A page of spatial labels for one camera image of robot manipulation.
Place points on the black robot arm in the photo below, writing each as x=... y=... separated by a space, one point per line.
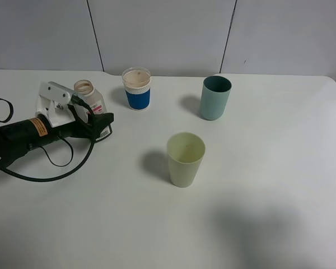
x=17 y=139

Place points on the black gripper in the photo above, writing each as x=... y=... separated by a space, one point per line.
x=98 y=122

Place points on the clear plastic drink bottle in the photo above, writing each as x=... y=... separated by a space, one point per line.
x=96 y=102

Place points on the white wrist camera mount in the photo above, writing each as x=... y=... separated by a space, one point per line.
x=52 y=103

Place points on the light green plastic cup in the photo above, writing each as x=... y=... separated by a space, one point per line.
x=185 y=152

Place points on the teal plastic cup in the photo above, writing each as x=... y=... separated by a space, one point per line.
x=214 y=97

